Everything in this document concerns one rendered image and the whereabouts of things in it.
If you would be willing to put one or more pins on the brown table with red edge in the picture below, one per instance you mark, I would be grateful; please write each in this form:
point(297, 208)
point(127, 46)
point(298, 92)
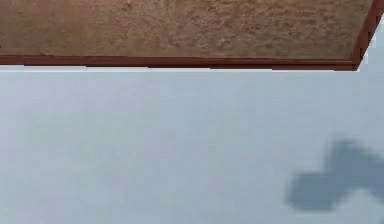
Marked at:
point(186, 30)

